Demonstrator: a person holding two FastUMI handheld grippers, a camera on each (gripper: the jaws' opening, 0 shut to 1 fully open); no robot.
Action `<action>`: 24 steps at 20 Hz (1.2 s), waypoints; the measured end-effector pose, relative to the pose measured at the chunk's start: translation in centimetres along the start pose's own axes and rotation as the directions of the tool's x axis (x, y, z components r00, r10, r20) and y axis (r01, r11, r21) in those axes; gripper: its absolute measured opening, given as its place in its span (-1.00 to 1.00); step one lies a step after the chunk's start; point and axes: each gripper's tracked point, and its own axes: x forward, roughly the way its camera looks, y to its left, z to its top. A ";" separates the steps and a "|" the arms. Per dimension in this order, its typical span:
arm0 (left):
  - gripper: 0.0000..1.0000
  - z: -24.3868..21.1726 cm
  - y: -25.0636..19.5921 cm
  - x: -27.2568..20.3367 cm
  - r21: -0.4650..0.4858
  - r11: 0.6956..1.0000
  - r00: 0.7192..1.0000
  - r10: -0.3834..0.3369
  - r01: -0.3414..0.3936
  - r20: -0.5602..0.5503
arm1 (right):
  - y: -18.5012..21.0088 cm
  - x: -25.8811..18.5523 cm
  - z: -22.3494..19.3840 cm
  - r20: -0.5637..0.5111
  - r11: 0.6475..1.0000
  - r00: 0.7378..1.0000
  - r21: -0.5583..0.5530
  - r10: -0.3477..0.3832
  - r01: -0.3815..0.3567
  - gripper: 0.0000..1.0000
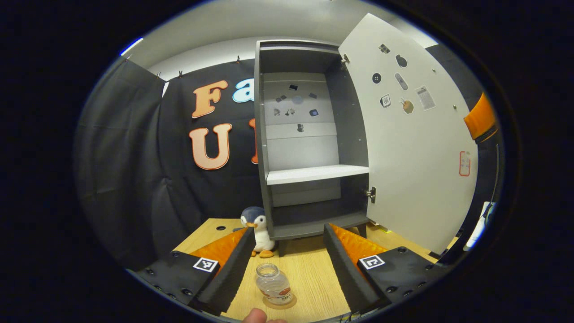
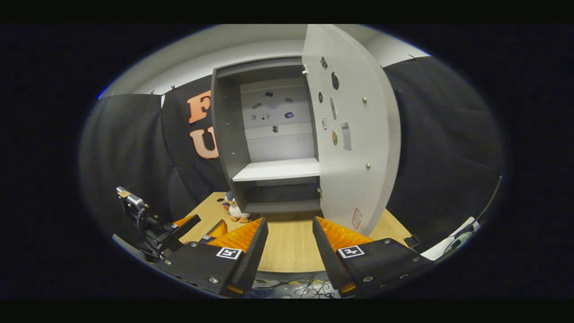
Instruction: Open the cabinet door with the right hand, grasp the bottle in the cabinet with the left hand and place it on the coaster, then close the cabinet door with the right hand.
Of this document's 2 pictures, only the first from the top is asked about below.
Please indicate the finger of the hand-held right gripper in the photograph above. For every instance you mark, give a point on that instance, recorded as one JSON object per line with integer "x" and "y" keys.
{"x": 480, "y": 117}

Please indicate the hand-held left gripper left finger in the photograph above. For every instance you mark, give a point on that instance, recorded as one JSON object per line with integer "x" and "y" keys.
{"x": 226, "y": 278}

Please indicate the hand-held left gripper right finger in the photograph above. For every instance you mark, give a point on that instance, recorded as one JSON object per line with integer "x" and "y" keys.
{"x": 343, "y": 273}

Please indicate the clear plastic bottle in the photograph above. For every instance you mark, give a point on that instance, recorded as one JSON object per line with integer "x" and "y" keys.
{"x": 274, "y": 285}

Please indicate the round brown coaster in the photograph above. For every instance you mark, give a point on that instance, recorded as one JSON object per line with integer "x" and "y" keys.
{"x": 293, "y": 300}

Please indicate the white cabinet door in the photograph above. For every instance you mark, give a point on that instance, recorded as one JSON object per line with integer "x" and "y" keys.
{"x": 417, "y": 179}

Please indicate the grey cabinet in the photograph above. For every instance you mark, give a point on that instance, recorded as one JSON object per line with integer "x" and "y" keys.
{"x": 350, "y": 134}

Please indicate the metal cabinet hinge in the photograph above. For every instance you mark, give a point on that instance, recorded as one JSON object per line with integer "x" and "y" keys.
{"x": 345, "y": 59}
{"x": 371, "y": 194}

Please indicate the penguin plush toy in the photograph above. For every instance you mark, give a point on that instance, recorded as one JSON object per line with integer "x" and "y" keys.
{"x": 260, "y": 233}

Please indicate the yellow booklet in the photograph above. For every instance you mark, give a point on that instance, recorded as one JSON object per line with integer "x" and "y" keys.
{"x": 386, "y": 229}

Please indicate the white flat object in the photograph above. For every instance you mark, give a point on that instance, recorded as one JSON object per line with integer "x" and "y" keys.
{"x": 477, "y": 231}

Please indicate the black backdrop cloth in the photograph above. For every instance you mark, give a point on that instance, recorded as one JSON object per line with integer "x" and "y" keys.
{"x": 134, "y": 157}

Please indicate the ceiling light strip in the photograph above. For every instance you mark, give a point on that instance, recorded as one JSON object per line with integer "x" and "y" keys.
{"x": 131, "y": 46}

